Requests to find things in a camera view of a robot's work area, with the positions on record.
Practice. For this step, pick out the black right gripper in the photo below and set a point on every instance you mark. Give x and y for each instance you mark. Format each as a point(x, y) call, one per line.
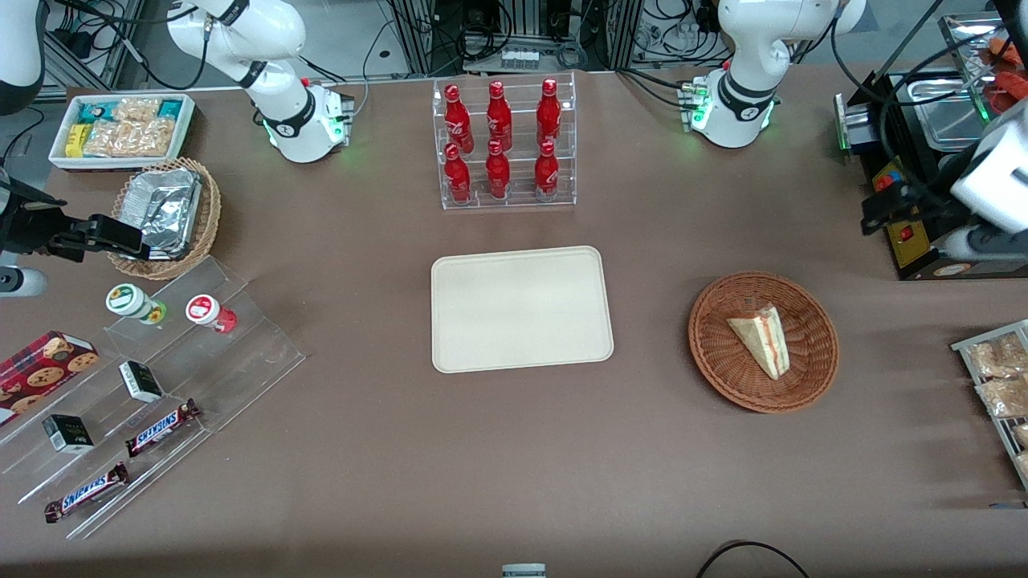
point(26, 225)

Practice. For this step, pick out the brown round wicker basket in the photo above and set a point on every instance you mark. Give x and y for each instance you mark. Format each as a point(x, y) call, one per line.
point(723, 353)

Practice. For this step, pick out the clear bag of puffed snacks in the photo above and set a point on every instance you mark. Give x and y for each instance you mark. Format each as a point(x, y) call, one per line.
point(1004, 397)
point(1000, 357)
point(1021, 435)

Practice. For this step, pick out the light tan wicker basket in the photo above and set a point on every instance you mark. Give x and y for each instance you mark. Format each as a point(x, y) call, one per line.
point(210, 217)

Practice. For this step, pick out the red cola bottle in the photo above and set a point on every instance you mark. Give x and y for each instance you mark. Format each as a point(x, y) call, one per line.
point(458, 177)
point(546, 172)
point(548, 112)
point(499, 116)
point(497, 172)
point(458, 120)

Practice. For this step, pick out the white rectangular snack bin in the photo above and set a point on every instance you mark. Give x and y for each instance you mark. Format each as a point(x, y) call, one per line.
point(58, 160)

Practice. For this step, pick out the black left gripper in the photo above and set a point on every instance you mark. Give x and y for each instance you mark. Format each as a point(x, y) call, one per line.
point(918, 204)

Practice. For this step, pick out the black glass food warmer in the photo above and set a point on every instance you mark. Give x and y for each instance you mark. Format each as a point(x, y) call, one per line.
point(923, 265)

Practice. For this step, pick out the teal snack packet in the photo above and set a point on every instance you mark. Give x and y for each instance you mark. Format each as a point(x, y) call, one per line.
point(170, 108)
point(96, 111)

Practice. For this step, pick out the orange red food pieces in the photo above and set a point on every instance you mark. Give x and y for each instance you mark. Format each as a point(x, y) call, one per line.
point(1008, 76)

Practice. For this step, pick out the triangular sandwich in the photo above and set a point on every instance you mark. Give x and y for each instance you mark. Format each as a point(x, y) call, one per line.
point(763, 341)

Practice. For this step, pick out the small grey white object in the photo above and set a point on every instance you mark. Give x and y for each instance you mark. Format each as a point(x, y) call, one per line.
point(524, 571)

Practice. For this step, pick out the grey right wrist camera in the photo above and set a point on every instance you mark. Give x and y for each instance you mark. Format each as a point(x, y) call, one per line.
point(20, 282)

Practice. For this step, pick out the white power strip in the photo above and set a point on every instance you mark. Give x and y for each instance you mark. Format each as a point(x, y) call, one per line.
point(520, 59)

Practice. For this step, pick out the red chocolate chip cookie box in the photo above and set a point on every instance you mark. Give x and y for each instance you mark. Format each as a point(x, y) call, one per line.
point(40, 369)

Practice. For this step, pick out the small black carton box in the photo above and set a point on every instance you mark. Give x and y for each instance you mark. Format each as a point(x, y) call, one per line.
point(68, 433)
point(140, 381)

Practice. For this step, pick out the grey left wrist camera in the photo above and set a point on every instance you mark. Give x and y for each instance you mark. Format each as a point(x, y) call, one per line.
point(980, 242)

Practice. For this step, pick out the stainless steel pan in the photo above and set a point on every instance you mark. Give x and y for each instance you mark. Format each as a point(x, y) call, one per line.
point(948, 112)

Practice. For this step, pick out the stack of foil containers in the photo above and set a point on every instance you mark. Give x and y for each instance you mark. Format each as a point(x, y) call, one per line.
point(165, 205)

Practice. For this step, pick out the beige rectangular serving tray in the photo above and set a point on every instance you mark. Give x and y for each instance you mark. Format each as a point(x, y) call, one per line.
point(522, 309)

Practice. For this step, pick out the clear acrylic stepped shelf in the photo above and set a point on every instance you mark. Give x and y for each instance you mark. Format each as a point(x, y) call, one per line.
point(241, 361)

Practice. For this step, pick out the green lid yogurt cup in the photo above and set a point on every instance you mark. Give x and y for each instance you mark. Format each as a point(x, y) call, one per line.
point(128, 299)

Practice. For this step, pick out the small clear cookie bag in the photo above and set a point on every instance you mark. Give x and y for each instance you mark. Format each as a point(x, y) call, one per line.
point(136, 108)

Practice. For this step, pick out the yellow snack packet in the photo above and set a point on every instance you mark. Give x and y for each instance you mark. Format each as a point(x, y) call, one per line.
point(77, 140)

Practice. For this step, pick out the clear acrylic bottle rack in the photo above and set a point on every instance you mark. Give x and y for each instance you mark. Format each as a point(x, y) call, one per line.
point(518, 136)

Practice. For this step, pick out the Snickers chocolate bar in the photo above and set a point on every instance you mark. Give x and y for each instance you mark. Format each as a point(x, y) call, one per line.
point(87, 492)
point(161, 429)

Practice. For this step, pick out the red lid yogurt cup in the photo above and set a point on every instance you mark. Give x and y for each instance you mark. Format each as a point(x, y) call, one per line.
point(205, 309)

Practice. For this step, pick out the tray of packaged crackers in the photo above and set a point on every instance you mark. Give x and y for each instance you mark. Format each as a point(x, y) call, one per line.
point(964, 349)

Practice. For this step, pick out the large clear cookie bag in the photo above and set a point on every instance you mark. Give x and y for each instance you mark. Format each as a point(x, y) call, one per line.
point(128, 138)

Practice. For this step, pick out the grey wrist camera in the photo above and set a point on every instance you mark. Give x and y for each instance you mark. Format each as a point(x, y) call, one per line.
point(20, 282)
point(980, 242)

